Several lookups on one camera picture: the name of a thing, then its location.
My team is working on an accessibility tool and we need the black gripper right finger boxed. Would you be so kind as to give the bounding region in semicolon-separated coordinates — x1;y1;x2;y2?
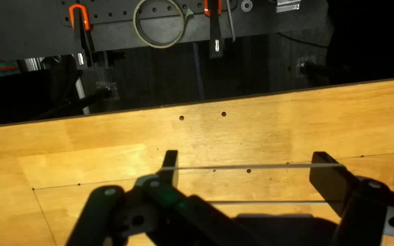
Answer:
309;152;394;246

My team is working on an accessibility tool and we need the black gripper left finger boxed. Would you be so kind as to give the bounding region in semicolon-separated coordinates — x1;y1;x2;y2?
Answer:
65;151;233;246

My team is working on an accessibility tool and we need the black perforated mounting board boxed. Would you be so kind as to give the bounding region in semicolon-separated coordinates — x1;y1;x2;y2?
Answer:
0;0;326;60

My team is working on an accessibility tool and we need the orange handled clamp left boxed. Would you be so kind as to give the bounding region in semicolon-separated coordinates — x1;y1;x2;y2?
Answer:
68;3;94;69

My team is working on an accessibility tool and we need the orange handled clamp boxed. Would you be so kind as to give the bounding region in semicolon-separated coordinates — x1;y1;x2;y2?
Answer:
68;3;94;69
202;0;222;59

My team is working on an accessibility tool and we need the coiled pale cable loop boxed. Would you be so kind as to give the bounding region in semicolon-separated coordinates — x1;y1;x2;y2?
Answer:
131;0;194;51

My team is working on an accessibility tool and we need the orange handled clamp right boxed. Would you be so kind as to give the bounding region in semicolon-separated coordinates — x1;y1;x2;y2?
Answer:
202;0;222;59

